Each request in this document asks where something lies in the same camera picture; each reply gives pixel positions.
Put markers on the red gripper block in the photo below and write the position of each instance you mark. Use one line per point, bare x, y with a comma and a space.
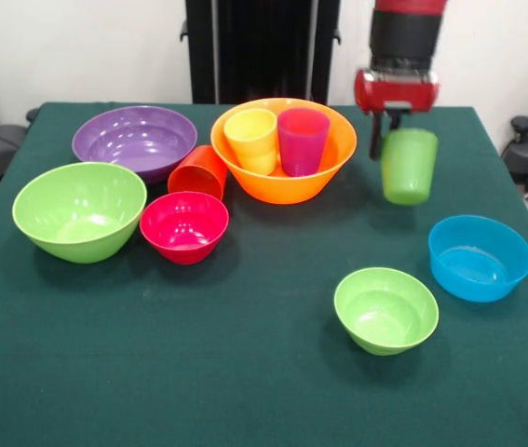
396, 95

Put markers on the green cup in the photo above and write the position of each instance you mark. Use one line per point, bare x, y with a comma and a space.
408, 172

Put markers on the purple cup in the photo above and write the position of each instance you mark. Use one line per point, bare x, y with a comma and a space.
303, 149

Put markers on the large orange bowl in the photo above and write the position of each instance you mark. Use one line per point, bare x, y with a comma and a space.
282, 188

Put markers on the yellow cup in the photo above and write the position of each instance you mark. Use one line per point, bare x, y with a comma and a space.
254, 146

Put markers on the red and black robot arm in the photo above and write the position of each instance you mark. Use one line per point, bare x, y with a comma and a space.
405, 32

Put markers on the blue bowl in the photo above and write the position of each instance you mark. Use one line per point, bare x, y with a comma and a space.
477, 261

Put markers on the small green bowl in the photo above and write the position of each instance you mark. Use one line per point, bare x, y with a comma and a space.
384, 312

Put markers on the red-orange cup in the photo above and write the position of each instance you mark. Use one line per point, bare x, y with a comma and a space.
200, 174

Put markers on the pink bowl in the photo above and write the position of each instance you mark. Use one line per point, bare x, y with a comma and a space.
184, 233

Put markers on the purple bowl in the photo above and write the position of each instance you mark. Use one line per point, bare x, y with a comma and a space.
135, 144

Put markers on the large green bowl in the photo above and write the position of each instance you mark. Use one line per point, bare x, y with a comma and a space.
79, 214

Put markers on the dark green table cloth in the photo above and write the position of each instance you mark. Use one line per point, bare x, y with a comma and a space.
152, 349

